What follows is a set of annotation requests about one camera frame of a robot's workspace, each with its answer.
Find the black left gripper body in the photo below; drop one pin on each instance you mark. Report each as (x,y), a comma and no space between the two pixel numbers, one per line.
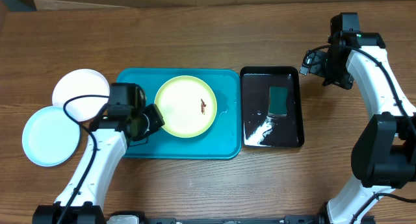
(148,121)

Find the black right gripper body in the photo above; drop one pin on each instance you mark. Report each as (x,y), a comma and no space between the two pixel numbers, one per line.
(329,69)

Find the yellow plate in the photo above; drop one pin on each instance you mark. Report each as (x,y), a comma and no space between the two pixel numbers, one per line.
(188,106)

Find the green yellow sponge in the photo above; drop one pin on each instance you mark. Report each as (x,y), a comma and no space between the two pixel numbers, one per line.
(277,101)

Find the pink plate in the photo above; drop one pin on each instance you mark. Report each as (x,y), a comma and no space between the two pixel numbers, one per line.
(77,83)

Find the light blue plate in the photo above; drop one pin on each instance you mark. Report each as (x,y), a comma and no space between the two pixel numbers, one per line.
(50,137)

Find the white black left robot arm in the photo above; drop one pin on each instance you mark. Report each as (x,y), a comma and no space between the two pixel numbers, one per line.
(109,136)

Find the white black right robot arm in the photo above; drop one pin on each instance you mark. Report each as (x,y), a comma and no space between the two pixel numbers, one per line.
(383,158)

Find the teal plastic tray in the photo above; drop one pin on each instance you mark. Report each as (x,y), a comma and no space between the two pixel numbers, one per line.
(221,141)

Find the black plastic tray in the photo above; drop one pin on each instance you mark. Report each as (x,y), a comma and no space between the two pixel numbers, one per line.
(259,129)

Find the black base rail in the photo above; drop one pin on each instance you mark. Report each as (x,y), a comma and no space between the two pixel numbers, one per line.
(227,220)

